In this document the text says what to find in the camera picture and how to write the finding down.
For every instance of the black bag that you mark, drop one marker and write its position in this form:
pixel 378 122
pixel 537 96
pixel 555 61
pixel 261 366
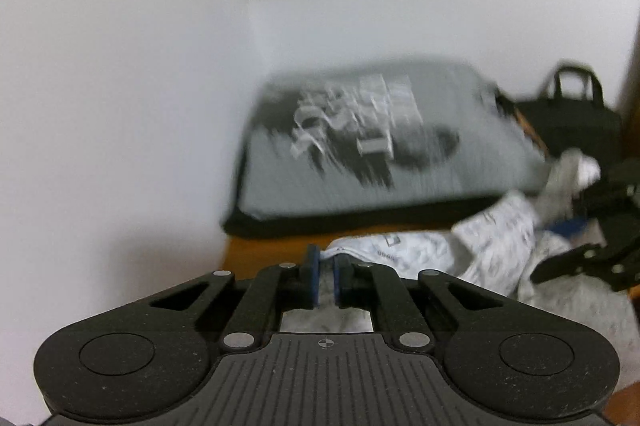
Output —
pixel 575 125

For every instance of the black folded garment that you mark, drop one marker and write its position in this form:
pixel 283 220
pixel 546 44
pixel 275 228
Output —
pixel 300 223

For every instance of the grey printed t-shirt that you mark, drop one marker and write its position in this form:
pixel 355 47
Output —
pixel 450 165

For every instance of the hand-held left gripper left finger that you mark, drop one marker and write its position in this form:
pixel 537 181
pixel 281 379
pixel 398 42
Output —
pixel 314 278

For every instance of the white patterned shirt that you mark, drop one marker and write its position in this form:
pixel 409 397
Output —
pixel 430 256

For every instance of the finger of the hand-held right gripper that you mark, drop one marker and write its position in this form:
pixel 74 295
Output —
pixel 570 227
pixel 565 263

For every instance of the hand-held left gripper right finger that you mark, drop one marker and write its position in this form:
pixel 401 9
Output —
pixel 339 283

